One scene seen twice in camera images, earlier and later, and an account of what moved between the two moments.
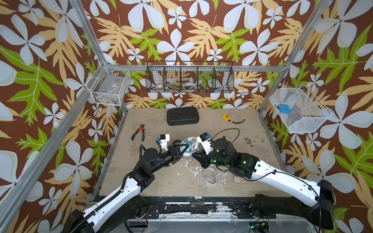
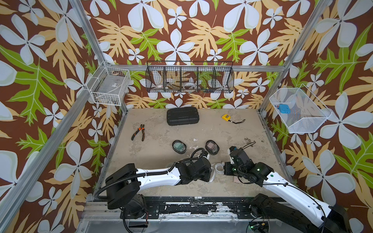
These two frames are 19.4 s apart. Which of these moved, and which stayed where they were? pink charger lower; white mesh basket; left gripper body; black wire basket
Moved: left gripper body
Stayed: white mesh basket; black wire basket; pink charger lower
